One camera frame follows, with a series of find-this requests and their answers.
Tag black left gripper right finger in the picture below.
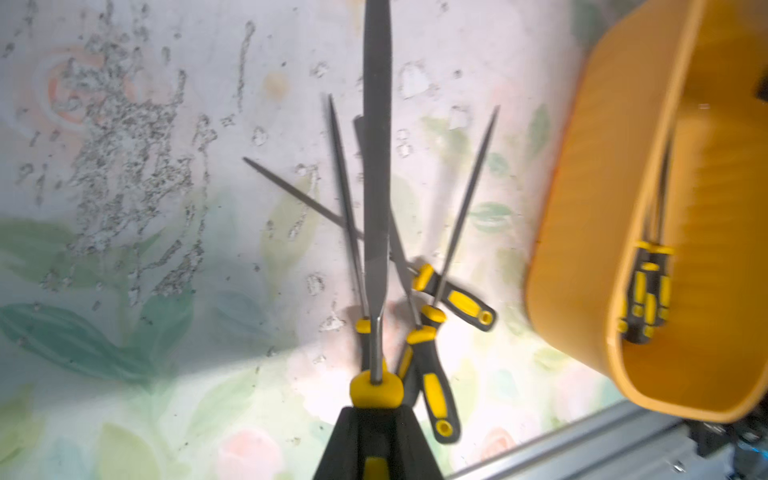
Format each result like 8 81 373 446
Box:
392 406 443 480

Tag lone angled file tool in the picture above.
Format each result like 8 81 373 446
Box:
242 157 498 332

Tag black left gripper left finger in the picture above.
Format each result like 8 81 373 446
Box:
313 407 360 480

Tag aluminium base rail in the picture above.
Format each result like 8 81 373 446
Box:
456 401 767 479

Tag file tool yellow black handle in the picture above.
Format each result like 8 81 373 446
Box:
619 184 658 345

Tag round file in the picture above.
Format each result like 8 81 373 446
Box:
355 117 461 444

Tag yellow plastic storage tray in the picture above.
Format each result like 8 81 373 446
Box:
525 1 767 423

